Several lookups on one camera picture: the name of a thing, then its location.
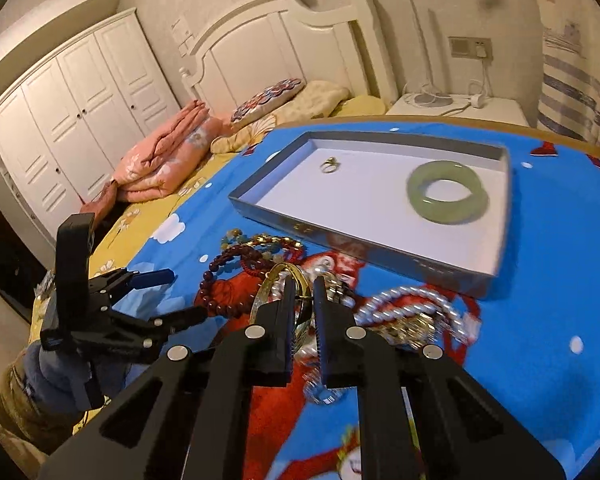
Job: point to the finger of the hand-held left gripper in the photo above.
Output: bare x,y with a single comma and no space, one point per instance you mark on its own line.
180,317
152,277

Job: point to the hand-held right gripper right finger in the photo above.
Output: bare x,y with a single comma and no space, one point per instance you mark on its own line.
330,330

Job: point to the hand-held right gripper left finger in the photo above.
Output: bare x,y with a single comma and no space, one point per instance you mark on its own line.
280,330

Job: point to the gold bangle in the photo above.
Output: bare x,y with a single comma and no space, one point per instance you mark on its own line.
301,332

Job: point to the gold green pendant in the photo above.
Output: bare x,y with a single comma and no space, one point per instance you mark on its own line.
400,332

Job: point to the grey cardboard tray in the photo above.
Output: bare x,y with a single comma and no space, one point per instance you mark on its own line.
360,200

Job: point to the person's left hand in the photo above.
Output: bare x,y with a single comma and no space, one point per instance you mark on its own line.
55,375

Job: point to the yellow bedsheet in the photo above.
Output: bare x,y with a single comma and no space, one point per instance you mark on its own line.
150,210

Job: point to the pink folded quilt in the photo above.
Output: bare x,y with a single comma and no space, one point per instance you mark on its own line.
165,155

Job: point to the white wardrobe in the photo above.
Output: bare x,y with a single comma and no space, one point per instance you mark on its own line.
70,110

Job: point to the green jade bangle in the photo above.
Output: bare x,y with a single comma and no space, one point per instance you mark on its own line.
415,191

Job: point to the patterned round pillow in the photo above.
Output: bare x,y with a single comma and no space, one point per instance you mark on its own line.
265,102

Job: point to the blue printed cloth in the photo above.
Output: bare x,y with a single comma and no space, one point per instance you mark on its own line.
545,260

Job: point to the white bed headboard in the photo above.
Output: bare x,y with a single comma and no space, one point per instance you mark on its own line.
260,50

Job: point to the white desk lamp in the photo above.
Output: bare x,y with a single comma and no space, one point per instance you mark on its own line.
432,99

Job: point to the white nightstand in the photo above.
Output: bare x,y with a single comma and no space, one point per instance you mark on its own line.
495,110

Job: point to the striped curtain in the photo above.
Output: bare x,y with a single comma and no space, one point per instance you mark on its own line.
570,80

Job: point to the wall socket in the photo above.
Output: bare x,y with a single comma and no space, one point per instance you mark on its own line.
460,46

